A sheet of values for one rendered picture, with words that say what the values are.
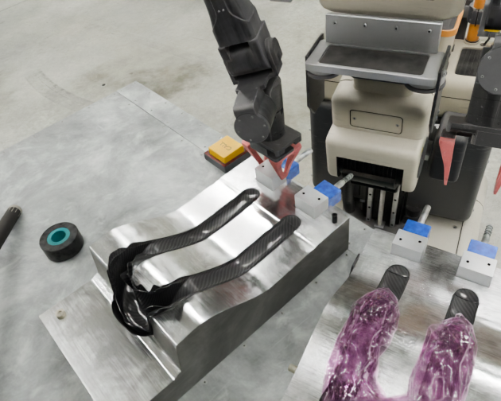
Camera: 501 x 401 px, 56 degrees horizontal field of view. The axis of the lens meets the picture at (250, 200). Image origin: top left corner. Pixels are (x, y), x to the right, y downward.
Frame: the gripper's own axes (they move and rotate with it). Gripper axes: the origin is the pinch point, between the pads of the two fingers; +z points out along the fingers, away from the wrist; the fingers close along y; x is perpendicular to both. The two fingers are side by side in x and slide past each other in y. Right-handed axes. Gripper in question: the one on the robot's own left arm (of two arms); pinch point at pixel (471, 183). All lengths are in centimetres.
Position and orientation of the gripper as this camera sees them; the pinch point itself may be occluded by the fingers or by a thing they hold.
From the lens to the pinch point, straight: 78.9
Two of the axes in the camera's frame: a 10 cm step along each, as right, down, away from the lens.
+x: 4.2, -3.0, 8.5
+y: 9.0, 2.2, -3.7
